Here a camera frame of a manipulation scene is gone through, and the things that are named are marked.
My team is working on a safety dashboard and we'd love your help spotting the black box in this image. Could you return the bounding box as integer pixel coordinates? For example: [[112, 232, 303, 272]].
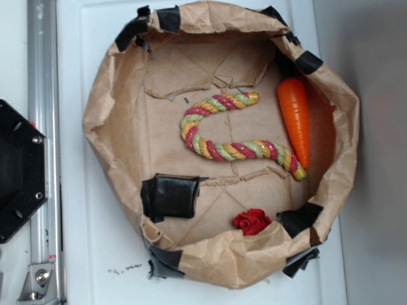
[[141, 173, 206, 223]]

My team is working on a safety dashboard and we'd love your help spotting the brown paper bag bin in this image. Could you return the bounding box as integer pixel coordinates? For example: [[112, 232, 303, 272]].
[[83, 1, 360, 288]]

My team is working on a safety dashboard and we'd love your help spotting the red crumpled cloth flower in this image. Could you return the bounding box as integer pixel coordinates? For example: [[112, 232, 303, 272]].
[[232, 208, 272, 236]]

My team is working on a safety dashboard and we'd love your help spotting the orange plastic carrot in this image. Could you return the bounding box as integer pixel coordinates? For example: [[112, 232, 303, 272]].
[[277, 77, 310, 168]]

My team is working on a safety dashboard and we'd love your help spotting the multicolour twisted rope toy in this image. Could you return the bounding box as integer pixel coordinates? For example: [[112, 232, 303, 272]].
[[180, 91, 307, 181]]

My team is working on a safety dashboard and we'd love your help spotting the aluminium extrusion rail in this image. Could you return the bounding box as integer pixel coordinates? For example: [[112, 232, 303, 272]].
[[27, 1, 66, 304]]

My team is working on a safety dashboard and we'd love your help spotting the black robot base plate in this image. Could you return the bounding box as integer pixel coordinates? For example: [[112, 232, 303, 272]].
[[0, 100, 47, 244]]

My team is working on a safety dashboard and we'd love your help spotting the metal corner bracket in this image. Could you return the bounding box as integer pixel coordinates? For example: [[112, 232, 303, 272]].
[[16, 262, 60, 305]]

